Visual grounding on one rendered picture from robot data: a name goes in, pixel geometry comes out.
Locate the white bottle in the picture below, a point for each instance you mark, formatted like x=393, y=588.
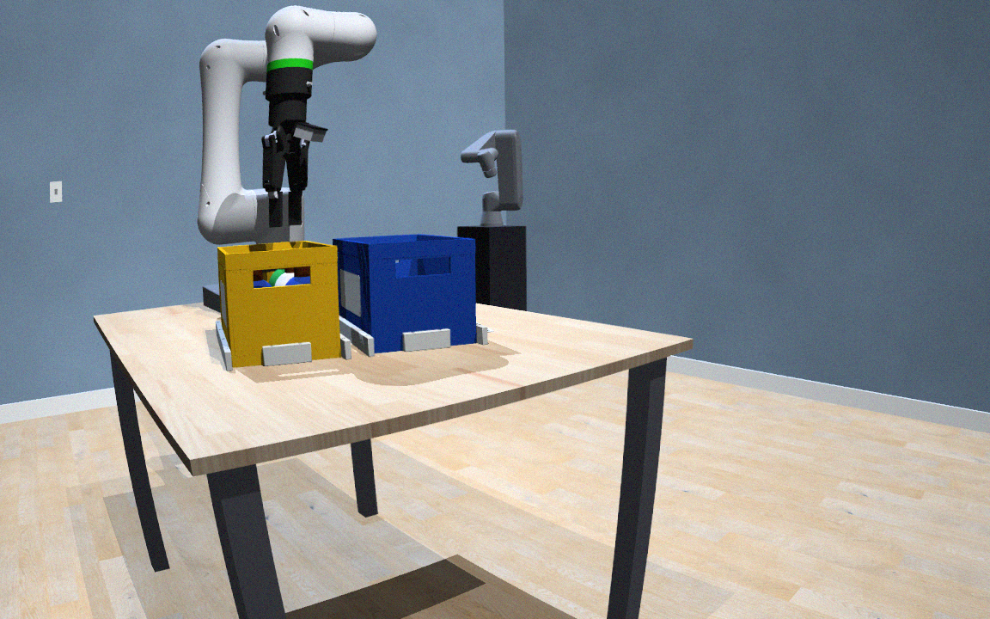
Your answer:
x=287, y=275

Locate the yellow divided crate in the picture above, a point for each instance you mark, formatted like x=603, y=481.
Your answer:
x=283, y=314

